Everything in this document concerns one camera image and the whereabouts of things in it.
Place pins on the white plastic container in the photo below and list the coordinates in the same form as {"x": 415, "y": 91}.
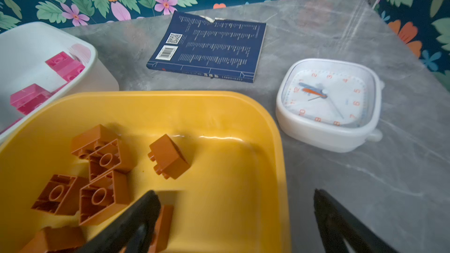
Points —
{"x": 24, "y": 52}

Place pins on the orange brown lego brick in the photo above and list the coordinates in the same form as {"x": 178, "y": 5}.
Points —
{"x": 115, "y": 156}

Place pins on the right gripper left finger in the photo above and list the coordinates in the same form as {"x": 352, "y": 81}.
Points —
{"x": 132, "y": 231}

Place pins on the orange lego brick cluster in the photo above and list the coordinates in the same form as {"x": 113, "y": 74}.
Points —
{"x": 103, "y": 197}

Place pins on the pink lego brick cluster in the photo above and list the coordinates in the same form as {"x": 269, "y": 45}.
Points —
{"x": 29, "y": 98}

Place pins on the orange lego brick top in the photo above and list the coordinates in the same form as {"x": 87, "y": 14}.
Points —
{"x": 169, "y": 161}

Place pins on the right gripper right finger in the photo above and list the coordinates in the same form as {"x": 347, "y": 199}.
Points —
{"x": 340, "y": 229}

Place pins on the pink double lego brick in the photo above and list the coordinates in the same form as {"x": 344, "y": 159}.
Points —
{"x": 65, "y": 66}

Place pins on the yellow plastic container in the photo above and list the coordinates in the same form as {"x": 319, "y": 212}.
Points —
{"x": 233, "y": 198}

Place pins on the small white round dish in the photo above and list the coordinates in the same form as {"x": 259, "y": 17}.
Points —
{"x": 330, "y": 104}

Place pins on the dark blue printed card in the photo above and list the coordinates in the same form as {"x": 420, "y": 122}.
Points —
{"x": 215, "y": 48}

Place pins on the orange lego brick bottom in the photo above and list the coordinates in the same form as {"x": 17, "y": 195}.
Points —
{"x": 56, "y": 240}

